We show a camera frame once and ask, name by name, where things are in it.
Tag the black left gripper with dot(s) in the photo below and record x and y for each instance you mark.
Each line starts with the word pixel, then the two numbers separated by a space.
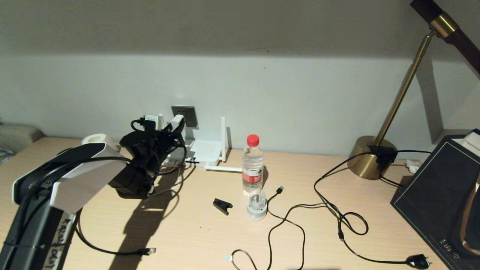
pixel 140 150

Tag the clear bottle with red cap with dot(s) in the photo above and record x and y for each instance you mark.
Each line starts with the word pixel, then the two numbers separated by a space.
pixel 252 165

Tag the grey wall socket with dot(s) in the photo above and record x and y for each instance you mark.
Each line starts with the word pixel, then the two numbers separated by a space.
pixel 190 115

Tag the brass desk lamp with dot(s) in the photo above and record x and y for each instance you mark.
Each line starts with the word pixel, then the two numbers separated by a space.
pixel 369 167

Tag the white power adapter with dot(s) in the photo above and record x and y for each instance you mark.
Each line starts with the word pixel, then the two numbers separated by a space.
pixel 177 123

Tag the small white crumpled item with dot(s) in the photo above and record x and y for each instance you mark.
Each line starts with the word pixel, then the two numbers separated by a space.
pixel 412 165

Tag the white router with antennas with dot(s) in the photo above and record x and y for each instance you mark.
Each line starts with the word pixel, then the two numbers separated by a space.
pixel 206 150

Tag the white toilet paper roll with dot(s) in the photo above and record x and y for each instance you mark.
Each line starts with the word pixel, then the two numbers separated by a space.
pixel 95 138

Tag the small white round device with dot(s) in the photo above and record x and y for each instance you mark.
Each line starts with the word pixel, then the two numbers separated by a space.
pixel 257 212

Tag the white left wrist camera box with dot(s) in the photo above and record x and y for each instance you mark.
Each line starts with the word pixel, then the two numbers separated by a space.
pixel 152 122

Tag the grey pillow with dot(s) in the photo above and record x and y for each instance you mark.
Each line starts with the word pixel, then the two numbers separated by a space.
pixel 18 135

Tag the white tissue box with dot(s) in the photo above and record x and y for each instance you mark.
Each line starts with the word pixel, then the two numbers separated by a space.
pixel 471 144

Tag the small black plastic clip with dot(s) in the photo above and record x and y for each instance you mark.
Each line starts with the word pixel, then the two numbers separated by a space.
pixel 222 205

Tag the large black flat box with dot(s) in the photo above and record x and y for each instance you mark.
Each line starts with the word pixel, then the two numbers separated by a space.
pixel 431 198

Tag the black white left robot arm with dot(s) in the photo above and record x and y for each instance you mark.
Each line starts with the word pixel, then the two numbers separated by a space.
pixel 78 180

